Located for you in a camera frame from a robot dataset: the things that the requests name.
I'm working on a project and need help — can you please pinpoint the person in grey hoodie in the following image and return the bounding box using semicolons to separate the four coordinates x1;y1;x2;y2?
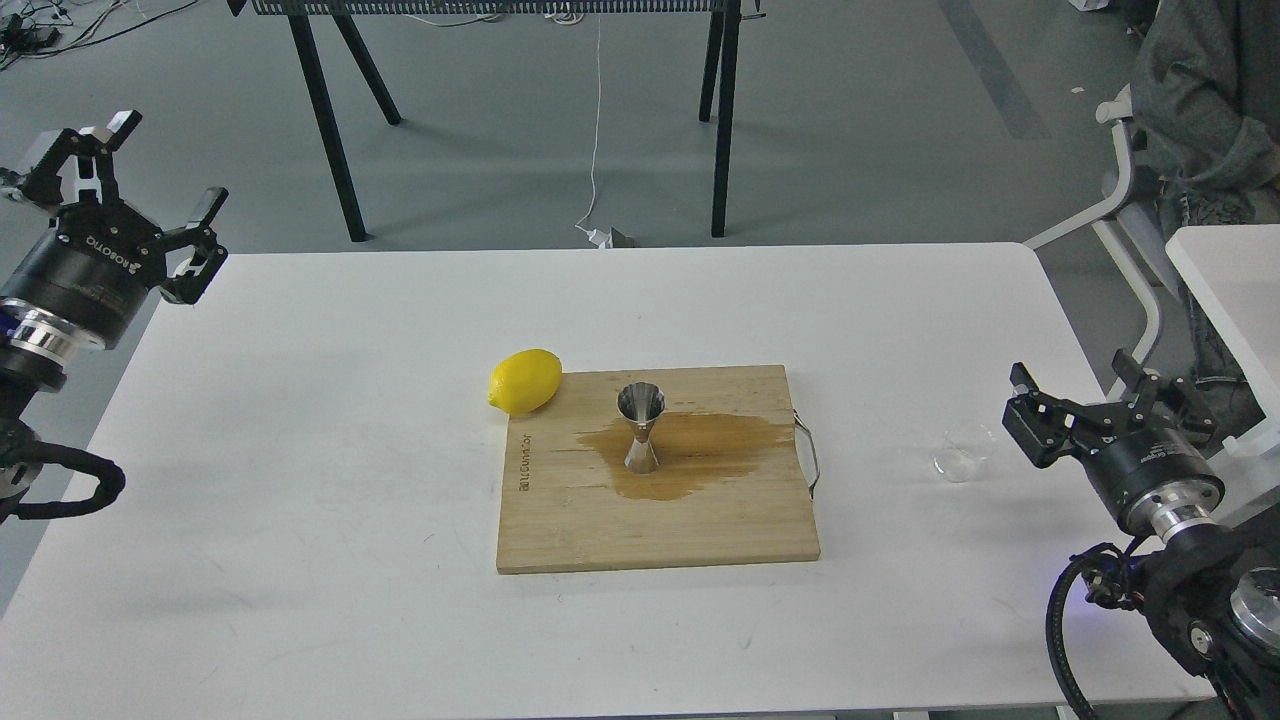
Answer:
1132;1;1279;234

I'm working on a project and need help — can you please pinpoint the steel double jigger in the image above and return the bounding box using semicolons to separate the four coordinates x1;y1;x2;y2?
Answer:
617;380;666;474

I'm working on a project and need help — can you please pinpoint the yellow lemon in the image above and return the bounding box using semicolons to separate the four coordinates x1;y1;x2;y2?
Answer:
486;348;563;415

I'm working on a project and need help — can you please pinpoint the white hanging cable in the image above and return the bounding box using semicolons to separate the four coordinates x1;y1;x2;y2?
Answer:
575;12;613;249

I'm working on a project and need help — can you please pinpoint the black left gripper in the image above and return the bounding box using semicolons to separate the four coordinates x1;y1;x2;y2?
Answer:
1;110;229;348

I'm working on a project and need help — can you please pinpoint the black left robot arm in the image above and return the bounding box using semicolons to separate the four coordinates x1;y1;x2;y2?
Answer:
1;110;228;520

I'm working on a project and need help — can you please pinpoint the white office chair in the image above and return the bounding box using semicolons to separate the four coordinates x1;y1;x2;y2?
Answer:
1023;85;1187;366

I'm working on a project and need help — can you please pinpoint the wooden cutting board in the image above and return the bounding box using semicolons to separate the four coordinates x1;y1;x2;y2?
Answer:
495;364;820;575

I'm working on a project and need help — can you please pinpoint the white side table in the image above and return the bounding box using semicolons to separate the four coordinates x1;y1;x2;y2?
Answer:
1166;224;1279;457

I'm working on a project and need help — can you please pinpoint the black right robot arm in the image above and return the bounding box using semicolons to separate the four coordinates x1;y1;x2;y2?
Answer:
1002;350;1279;719

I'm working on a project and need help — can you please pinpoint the black metal table frame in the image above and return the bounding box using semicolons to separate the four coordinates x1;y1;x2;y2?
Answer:
227;1;764;246

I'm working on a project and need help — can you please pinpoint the floor cables and power strip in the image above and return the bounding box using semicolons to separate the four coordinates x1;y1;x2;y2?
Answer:
0;0;201;70

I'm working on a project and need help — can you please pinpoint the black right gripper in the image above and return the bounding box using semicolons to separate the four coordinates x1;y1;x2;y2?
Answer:
1004;348;1225;538

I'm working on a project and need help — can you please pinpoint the small clear glass cup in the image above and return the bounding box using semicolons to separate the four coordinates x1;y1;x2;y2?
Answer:
931;420;996;484

